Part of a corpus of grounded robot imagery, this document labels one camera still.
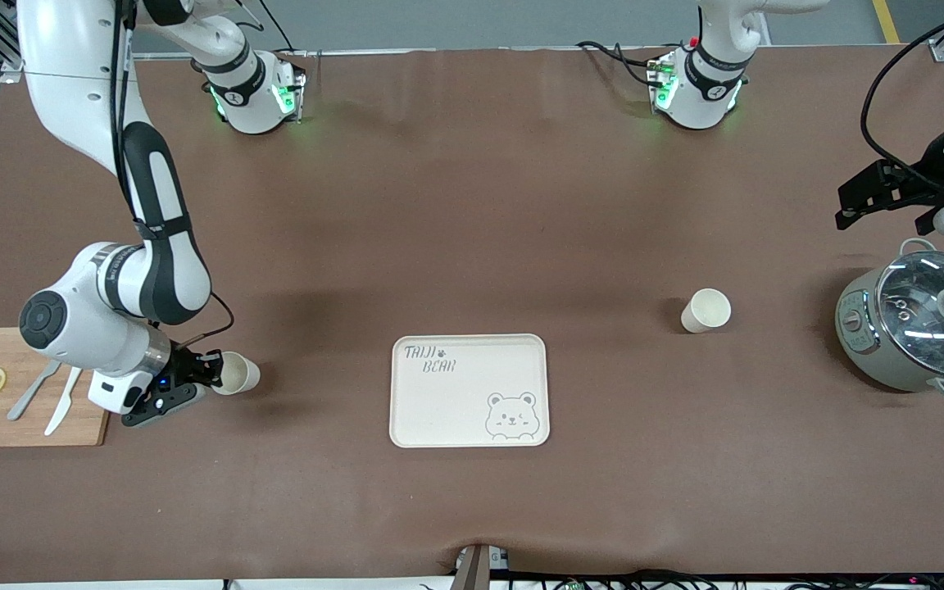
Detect brown table mat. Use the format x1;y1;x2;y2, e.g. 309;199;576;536
0;45;944;584

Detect glass pot lid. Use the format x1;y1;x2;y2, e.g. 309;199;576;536
878;250;944;379

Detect grey-green cooking pot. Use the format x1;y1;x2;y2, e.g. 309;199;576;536
835;238;944;402

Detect white IKEA cup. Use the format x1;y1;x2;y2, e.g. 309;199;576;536
210;351;261;397
680;288;733;334

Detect cream bear print tray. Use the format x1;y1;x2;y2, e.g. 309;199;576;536
389;334;551;449

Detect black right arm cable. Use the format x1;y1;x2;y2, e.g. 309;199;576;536
110;0;235;352

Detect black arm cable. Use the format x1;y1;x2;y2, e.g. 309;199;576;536
860;0;944;197
110;0;235;352

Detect white plastic knife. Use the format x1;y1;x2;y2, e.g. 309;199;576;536
44;367;84;437

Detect black right base cable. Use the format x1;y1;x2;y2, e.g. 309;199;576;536
234;0;297;54

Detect bamboo cutting board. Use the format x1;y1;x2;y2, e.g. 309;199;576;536
0;326;129;448

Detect grey table edge bracket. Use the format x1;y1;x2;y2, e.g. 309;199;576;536
452;543;512;590

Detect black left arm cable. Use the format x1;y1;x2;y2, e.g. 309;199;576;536
860;0;944;197

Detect black left base cables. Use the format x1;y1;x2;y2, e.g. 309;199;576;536
577;39;661;87

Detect grey plastic knife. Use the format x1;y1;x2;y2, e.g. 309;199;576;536
7;361;61;422

